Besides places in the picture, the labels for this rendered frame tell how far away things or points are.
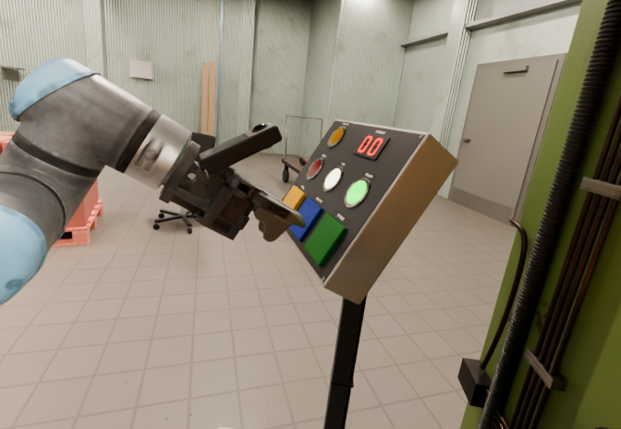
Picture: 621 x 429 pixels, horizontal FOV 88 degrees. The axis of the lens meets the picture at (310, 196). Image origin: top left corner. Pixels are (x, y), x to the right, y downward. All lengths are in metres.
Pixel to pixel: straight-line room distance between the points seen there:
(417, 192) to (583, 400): 0.30
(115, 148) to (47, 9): 8.76
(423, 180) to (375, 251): 0.13
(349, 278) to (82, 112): 0.40
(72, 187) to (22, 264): 0.15
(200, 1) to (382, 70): 4.33
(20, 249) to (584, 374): 0.55
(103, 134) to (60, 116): 0.04
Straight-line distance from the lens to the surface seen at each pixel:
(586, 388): 0.50
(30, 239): 0.34
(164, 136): 0.43
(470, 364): 0.69
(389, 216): 0.51
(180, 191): 0.46
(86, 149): 0.44
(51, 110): 0.44
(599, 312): 0.48
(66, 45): 9.00
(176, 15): 8.72
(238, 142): 0.45
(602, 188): 0.46
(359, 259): 0.51
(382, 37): 7.50
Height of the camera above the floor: 1.21
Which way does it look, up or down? 15 degrees down
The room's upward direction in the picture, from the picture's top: 6 degrees clockwise
